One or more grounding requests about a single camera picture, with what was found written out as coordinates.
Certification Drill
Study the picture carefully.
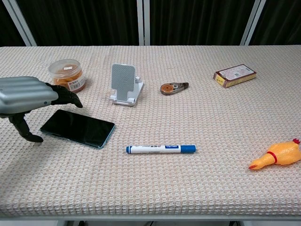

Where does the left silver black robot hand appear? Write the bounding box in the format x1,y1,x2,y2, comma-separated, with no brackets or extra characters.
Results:
0,76,83,144

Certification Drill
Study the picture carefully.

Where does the black smartphone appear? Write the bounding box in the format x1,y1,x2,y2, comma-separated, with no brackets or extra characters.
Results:
39,109,116,150

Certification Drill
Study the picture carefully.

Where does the white grey phone stand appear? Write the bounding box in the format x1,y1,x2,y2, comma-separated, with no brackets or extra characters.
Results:
108,63,144,106

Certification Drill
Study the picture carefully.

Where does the clear jar of rubber bands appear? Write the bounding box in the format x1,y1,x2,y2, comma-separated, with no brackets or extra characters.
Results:
48,59,86,93

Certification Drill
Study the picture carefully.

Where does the black curtain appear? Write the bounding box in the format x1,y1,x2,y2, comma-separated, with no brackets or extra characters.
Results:
0,0,301,47

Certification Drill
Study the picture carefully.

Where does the blue white marker pen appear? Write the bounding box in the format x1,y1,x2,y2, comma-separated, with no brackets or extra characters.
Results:
126,144,197,155

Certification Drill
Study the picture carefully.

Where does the beige waffle tablecloth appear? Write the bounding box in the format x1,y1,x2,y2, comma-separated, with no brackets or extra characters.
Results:
0,45,301,217

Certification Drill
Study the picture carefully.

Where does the brown correction tape dispenser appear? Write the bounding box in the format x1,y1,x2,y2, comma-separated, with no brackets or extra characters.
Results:
160,82,190,96

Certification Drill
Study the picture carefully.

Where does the yellow rubber chicken toy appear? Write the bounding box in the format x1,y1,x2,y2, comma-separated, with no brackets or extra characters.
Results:
248,138,301,170

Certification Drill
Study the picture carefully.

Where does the grey slanted frame post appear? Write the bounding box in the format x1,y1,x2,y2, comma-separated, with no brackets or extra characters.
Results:
0,0,38,47
239,0,268,46

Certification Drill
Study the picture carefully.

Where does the grey metal bar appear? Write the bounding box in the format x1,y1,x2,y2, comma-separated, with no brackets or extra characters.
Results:
136,0,151,46

